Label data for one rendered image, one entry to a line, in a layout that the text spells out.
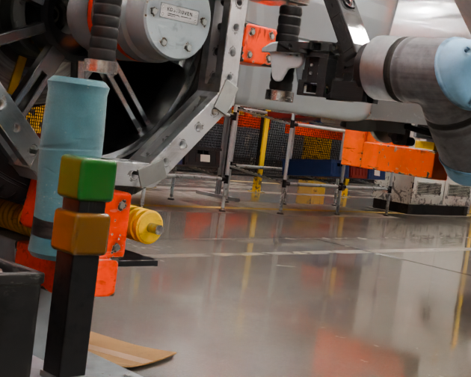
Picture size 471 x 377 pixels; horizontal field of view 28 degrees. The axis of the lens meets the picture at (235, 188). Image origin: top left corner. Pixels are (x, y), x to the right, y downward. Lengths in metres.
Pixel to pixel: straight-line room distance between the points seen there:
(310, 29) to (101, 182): 1.22
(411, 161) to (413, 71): 4.28
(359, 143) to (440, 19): 1.96
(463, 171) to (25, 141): 0.64
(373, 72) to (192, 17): 0.30
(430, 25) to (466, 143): 2.68
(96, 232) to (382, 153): 4.84
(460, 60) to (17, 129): 0.65
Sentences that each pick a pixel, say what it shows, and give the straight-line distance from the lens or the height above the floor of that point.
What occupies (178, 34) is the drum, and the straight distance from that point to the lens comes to 1.40.
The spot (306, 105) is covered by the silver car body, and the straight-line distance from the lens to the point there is 2.04.
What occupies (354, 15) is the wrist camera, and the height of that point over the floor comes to 0.88.
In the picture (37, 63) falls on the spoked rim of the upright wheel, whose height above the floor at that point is 0.76.
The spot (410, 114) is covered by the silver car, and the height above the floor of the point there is 0.83.
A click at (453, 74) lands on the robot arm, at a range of 1.22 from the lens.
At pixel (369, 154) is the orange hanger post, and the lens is 5.72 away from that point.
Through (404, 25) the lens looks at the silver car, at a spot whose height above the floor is 1.19.
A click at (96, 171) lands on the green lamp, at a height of 0.65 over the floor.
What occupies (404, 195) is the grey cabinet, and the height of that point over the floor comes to 0.18.
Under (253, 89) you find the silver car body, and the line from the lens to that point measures 1.92.
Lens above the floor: 0.71
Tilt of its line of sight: 4 degrees down
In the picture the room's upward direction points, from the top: 8 degrees clockwise
